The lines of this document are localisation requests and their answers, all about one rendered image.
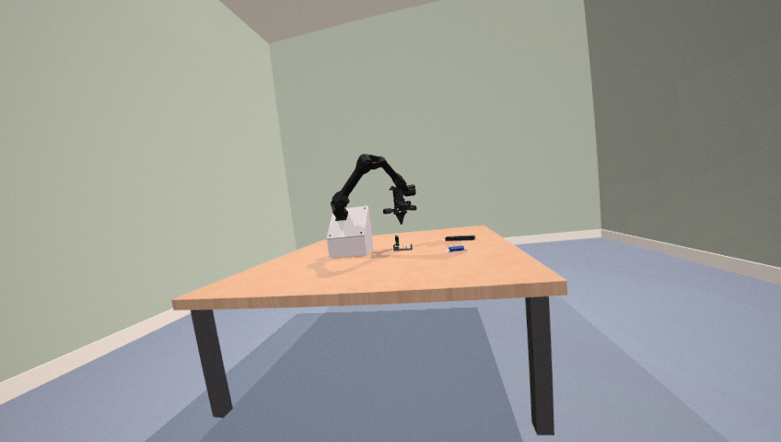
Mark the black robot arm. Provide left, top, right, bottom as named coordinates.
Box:
left=331, top=154, right=416, bottom=221

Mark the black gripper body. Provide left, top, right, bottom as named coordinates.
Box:
left=383, top=197, right=417, bottom=214

